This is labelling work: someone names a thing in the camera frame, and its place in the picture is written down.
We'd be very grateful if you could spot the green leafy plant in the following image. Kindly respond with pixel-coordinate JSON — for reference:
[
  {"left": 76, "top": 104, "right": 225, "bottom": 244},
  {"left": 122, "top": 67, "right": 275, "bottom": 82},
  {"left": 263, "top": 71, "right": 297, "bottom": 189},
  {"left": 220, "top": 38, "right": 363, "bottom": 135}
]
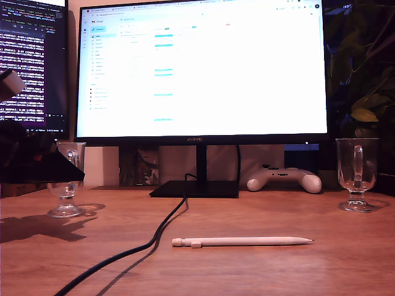
[{"left": 322, "top": 0, "right": 395, "bottom": 186}]

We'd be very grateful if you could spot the camouflage patterned box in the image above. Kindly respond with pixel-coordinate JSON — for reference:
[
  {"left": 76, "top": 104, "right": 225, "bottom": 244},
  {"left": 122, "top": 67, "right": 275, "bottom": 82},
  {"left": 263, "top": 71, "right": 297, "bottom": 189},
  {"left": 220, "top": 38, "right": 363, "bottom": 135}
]
[{"left": 118, "top": 147, "right": 160, "bottom": 187}]

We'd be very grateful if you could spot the small footed glass cup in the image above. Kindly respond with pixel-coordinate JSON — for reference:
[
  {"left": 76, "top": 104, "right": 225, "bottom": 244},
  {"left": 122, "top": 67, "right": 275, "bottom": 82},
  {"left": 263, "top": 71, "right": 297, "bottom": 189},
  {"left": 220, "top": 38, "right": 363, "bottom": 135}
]
[
  {"left": 335, "top": 138, "right": 380, "bottom": 213},
  {"left": 46, "top": 141, "right": 87, "bottom": 219}
]

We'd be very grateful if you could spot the thin black hanging cable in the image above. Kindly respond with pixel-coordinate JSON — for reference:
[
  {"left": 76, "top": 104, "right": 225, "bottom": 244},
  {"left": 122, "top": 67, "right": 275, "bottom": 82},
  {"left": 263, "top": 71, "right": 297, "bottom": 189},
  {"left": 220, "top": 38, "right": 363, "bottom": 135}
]
[{"left": 235, "top": 144, "right": 242, "bottom": 186}]

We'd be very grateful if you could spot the brown cardboard box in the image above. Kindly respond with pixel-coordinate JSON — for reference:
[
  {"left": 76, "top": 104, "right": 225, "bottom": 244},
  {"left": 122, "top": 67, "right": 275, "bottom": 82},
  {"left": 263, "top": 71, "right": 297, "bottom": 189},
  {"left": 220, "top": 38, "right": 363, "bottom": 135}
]
[{"left": 0, "top": 182, "right": 49, "bottom": 197}]

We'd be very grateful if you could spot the white pen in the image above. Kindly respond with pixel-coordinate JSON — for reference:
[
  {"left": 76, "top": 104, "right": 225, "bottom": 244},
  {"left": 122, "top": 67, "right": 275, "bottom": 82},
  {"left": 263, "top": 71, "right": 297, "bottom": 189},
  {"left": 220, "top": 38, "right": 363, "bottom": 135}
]
[{"left": 172, "top": 236, "right": 315, "bottom": 249}]

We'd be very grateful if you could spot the dark box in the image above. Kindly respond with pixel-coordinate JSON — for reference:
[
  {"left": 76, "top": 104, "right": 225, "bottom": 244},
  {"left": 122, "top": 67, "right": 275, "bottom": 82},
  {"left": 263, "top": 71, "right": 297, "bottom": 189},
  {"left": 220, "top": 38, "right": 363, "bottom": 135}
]
[{"left": 283, "top": 144, "right": 320, "bottom": 180}]

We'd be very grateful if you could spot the gripper white camera box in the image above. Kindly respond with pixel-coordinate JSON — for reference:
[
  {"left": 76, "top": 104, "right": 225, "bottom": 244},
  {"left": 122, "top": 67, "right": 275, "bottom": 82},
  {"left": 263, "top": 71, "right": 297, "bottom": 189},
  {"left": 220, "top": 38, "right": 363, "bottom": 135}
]
[{"left": 0, "top": 69, "right": 26, "bottom": 101}]

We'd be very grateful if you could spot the large black computer monitor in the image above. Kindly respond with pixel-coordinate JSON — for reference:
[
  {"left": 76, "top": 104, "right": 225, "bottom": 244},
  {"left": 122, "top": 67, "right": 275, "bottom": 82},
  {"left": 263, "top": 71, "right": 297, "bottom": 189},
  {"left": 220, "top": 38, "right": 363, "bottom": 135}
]
[{"left": 73, "top": 0, "right": 330, "bottom": 200}]

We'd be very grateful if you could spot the white game controller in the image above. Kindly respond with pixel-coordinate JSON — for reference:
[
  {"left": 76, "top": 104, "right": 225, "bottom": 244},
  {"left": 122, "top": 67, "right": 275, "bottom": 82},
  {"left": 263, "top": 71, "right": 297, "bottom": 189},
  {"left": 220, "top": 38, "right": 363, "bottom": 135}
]
[{"left": 246, "top": 165, "right": 323, "bottom": 195}]

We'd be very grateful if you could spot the dark screen computer monitor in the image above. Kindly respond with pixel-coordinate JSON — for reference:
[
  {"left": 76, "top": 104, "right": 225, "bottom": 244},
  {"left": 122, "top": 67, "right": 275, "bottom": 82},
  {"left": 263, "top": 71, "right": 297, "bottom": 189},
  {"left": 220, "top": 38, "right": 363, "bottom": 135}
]
[{"left": 0, "top": 0, "right": 70, "bottom": 141}]

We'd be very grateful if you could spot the thick black table cable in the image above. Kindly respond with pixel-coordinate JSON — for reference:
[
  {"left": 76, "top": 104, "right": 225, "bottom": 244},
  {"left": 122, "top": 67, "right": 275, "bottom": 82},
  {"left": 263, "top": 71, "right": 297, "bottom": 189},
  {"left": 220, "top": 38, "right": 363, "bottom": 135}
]
[{"left": 54, "top": 173, "right": 198, "bottom": 296}]

